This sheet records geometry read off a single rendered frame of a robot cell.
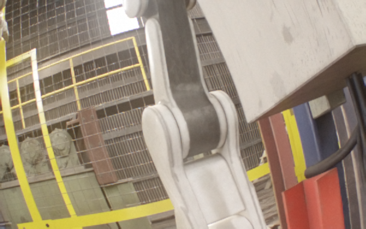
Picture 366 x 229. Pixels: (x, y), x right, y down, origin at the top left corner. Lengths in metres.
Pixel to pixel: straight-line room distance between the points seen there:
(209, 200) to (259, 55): 0.82
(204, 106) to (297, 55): 0.87
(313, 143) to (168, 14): 0.70
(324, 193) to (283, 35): 0.28
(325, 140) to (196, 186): 0.63
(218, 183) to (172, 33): 0.43
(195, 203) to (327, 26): 0.95
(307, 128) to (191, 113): 0.58
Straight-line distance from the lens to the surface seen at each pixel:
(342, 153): 0.67
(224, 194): 1.32
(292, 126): 2.04
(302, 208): 0.75
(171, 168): 1.26
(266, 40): 0.50
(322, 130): 0.76
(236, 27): 0.56
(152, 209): 1.75
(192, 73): 1.33
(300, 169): 2.03
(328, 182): 0.64
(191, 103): 1.29
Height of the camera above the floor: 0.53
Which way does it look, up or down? 9 degrees up
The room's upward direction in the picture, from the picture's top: 18 degrees counter-clockwise
